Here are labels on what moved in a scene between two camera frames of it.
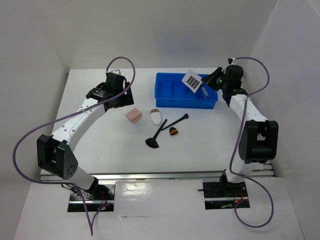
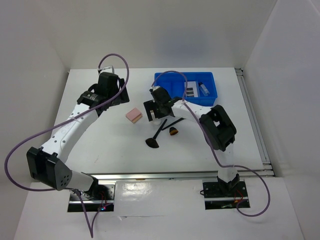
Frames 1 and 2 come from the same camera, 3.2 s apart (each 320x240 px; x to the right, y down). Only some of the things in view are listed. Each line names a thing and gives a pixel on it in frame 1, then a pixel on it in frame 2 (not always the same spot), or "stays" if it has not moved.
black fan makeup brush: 152,142 stays
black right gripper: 210,80 → 151,105
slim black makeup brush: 185,116 stays
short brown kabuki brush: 173,131 stays
